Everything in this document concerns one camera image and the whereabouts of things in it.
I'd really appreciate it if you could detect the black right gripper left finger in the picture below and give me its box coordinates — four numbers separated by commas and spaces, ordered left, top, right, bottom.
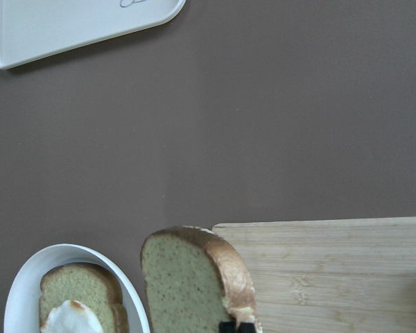
218, 321, 235, 333

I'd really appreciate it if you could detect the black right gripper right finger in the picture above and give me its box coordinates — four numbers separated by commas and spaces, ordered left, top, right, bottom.
239, 323, 255, 333

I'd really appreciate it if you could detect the bread slice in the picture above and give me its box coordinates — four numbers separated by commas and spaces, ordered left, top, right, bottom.
141, 226, 263, 332
39, 263, 129, 332

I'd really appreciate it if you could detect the cream rabbit tray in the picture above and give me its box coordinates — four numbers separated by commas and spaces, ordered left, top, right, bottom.
0, 0, 185, 69

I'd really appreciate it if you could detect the wooden cutting board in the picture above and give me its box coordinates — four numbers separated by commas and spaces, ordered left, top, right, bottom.
214, 217, 416, 332

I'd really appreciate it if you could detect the fried egg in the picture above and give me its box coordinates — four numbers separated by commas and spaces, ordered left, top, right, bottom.
40, 300, 103, 333

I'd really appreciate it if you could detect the white round plate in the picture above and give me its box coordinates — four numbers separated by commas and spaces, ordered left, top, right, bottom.
3, 244, 150, 333

